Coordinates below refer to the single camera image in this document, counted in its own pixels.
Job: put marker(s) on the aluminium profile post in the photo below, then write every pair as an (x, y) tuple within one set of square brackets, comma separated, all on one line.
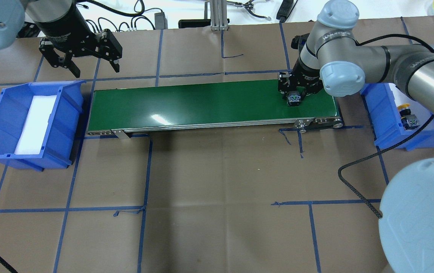
[(218, 16)]

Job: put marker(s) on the yellow push button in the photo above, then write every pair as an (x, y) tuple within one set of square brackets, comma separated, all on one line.
[(409, 120)]

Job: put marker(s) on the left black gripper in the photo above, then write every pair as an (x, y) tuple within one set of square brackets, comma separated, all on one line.
[(62, 23)]

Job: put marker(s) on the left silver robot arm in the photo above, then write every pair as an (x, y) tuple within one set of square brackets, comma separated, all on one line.
[(13, 13)]

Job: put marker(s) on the white foam pad source bin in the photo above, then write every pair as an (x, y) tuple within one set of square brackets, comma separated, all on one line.
[(35, 126)]

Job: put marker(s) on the blue bin with buttons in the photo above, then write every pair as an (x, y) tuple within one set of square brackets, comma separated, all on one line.
[(56, 148)]

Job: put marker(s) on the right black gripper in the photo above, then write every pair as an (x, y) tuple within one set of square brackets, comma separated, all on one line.
[(307, 73)]

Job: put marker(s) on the green conveyor belt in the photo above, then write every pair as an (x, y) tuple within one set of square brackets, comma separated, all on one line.
[(210, 105)]

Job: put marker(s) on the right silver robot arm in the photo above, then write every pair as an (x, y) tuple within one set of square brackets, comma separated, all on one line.
[(331, 60)]

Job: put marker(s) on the red push button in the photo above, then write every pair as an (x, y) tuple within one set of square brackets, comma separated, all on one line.
[(293, 98)]

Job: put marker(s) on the white foam pad destination bin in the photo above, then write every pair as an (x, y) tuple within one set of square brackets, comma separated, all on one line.
[(419, 110)]

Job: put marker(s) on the blue empty destination bin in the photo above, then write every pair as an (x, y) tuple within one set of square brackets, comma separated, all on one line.
[(386, 121)]

